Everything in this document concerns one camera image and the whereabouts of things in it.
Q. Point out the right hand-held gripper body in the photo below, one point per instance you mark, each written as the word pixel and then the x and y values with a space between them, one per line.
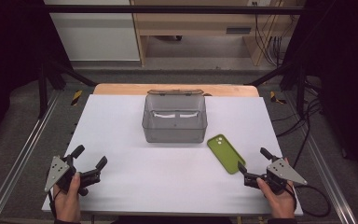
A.
pixel 281 175

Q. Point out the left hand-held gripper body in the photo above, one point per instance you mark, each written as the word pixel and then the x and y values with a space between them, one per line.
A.
pixel 62 174

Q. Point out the green phone case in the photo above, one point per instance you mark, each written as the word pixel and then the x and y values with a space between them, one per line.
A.
pixel 225 154

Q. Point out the transparent grey plastic box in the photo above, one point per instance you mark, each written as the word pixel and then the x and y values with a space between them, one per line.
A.
pixel 174 129

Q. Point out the person's right hand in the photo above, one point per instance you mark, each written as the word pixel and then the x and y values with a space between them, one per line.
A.
pixel 280 202

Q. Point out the person's left hand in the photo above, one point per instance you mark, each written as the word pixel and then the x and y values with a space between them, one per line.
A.
pixel 68 202

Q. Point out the yellow black floor tape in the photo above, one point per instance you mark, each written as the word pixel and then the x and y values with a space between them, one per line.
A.
pixel 76 97
pixel 275 97

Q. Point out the white table cover sheet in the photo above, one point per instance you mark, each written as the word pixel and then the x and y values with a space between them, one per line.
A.
pixel 167 180

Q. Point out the wooden table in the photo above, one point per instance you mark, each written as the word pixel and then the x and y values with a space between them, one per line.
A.
pixel 121 89

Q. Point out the black curtain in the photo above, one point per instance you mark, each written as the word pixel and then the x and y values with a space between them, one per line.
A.
pixel 9 62
pixel 348 77

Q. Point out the white cabinet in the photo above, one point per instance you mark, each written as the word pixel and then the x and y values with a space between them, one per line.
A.
pixel 96 34

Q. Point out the light wooden desk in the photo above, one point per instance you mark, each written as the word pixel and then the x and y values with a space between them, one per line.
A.
pixel 195 23

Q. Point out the metal floor rail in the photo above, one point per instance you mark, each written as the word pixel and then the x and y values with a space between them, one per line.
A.
pixel 18 158
pixel 326 174

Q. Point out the black frame stand leg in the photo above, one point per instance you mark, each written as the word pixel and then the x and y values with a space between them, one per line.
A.
pixel 43 93
pixel 300 90

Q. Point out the black horizontal frame bar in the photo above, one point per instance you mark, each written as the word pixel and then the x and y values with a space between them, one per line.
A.
pixel 167 9

